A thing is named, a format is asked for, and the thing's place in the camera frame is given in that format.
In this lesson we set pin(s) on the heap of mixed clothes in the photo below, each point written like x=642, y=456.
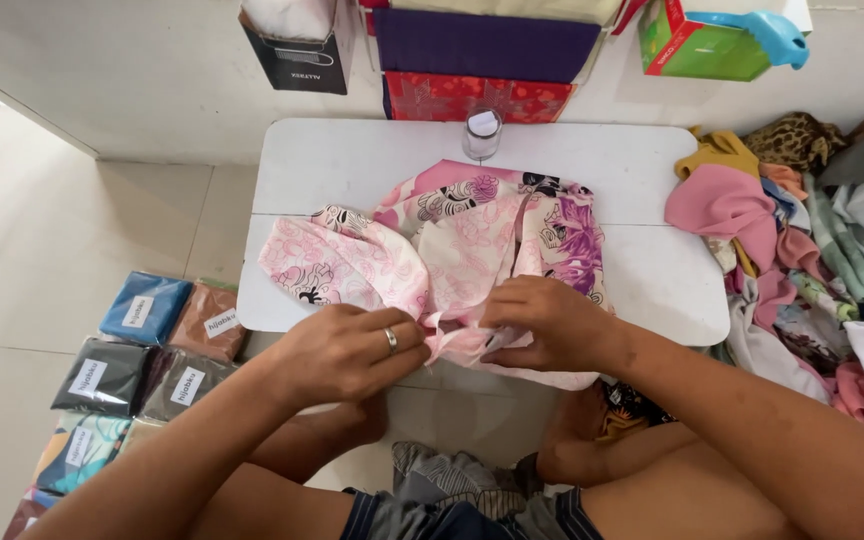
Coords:
x=814, y=247

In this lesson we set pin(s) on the black paper bag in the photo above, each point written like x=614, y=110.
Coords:
x=304, y=64

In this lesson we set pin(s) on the red patterned fabric pack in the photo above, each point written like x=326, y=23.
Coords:
x=477, y=99

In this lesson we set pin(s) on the small glass jar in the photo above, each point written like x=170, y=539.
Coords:
x=481, y=139

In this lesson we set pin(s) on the person's right leg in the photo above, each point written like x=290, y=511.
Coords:
x=664, y=487

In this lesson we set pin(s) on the green cardboard box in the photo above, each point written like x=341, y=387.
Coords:
x=694, y=52

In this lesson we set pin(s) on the person's left hand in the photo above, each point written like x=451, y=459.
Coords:
x=334, y=356

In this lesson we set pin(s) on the person's left leg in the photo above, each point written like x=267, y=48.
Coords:
x=312, y=439

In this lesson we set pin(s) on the pink floral cloth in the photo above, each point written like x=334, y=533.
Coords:
x=462, y=240

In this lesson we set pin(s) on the folded purple fabric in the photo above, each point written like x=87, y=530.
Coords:
x=484, y=45

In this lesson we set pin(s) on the dark striped shorts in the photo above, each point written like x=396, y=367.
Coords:
x=454, y=487

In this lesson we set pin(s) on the black yellow patterned cloth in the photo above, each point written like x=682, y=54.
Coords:
x=631, y=412

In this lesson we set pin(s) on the white cloth bundle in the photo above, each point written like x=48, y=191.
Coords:
x=286, y=16

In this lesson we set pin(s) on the person's right hand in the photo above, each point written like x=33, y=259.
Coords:
x=563, y=326

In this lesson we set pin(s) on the group of packed scarves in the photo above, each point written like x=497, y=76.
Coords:
x=132, y=352

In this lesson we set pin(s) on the white folding table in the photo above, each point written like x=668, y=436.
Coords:
x=649, y=277

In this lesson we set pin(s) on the person's leg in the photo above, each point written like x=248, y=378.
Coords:
x=312, y=439
x=664, y=487

